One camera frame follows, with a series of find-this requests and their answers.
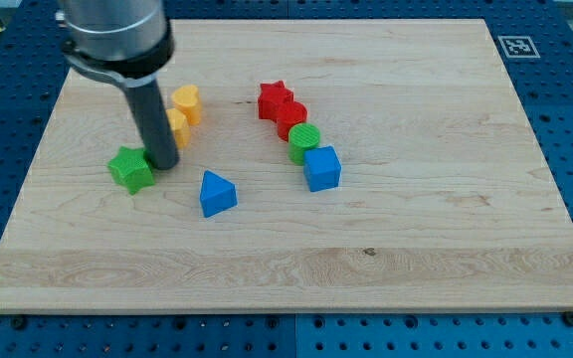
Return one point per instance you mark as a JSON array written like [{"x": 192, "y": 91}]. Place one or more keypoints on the blue cube block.
[{"x": 322, "y": 168}]

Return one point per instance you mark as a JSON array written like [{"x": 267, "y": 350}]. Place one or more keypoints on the green cylinder block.
[{"x": 302, "y": 137}]

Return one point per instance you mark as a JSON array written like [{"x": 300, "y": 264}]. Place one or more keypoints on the wooden board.
[{"x": 445, "y": 201}]

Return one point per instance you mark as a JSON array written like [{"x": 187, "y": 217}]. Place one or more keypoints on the red cylinder block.
[{"x": 288, "y": 115}]

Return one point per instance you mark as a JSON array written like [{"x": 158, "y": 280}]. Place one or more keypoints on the blue triangle block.
[{"x": 217, "y": 194}]

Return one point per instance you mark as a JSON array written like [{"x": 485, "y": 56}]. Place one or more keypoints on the red star block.
[{"x": 271, "y": 98}]

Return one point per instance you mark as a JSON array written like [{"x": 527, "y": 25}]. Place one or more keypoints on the yellow pentagon block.
[{"x": 180, "y": 127}]

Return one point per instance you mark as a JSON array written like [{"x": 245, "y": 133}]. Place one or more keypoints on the yellow heart block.
[{"x": 187, "y": 99}]

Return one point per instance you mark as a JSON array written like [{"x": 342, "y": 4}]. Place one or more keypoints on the green star block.
[{"x": 130, "y": 169}]

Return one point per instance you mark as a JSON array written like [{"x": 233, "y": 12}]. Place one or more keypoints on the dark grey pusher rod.
[{"x": 148, "y": 111}]

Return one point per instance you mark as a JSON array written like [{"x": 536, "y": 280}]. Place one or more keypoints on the white fiducial marker tag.
[{"x": 518, "y": 47}]

